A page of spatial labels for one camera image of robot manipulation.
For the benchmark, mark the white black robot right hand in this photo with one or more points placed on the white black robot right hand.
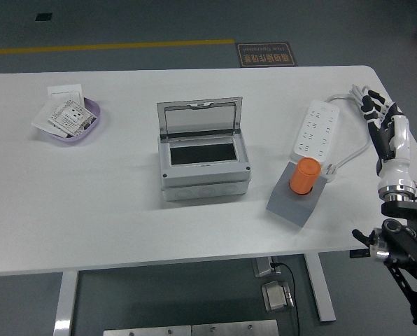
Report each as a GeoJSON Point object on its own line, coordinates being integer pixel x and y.
{"type": "Point", "coordinates": [397, 168]}

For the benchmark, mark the orange cylinder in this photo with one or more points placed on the orange cylinder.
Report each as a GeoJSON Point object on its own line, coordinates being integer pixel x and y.
{"type": "Point", "coordinates": [303, 175]}

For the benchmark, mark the grey electrical box clear lid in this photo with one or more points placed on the grey electrical box clear lid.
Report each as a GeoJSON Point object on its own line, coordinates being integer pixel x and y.
{"type": "Point", "coordinates": [201, 176]}

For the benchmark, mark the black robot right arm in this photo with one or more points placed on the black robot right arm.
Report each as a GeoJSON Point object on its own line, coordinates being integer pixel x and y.
{"type": "Point", "coordinates": [404, 241]}

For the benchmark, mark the grey cube with round hole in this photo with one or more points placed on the grey cube with round hole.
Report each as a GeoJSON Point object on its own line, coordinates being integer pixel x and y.
{"type": "Point", "coordinates": [289, 210]}

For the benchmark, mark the silver floor outlet box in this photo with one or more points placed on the silver floor outlet box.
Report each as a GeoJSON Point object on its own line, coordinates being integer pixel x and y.
{"type": "Point", "coordinates": [275, 295]}

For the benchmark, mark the white power strip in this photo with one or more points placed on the white power strip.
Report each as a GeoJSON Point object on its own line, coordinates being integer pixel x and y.
{"type": "Point", "coordinates": [317, 133]}

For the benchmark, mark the white table leg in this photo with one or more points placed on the white table leg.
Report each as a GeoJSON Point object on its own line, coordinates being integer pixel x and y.
{"type": "Point", "coordinates": [320, 287]}
{"type": "Point", "coordinates": [65, 301]}

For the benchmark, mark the brown floor sign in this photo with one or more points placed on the brown floor sign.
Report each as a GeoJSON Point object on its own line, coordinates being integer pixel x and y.
{"type": "Point", "coordinates": [266, 55]}

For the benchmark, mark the grey metal plate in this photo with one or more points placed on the grey metal plate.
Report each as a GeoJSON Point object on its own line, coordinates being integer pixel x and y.
{"type": "Point", "coordinates": [147, 331]}

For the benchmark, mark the purple plastic tray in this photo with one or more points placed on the purple plastic tray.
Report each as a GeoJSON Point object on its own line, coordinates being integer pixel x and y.
{"type": "Point", "coordinates": [94, 112]}

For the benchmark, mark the packaged white socket panel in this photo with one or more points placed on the packaged white socket panel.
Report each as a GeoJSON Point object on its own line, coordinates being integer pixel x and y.
{"type": "Point", "coordinates": [72, 117]}

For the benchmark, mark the dark square floor cover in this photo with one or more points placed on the dark square floor cover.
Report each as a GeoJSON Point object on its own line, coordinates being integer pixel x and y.
{"type": "Point", "coordinates": [43, 17]}

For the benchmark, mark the white wall switch plate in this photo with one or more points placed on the white wall switch plate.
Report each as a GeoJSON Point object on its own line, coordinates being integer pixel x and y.
{"type": "Point", "coordinates": [65, 90]}

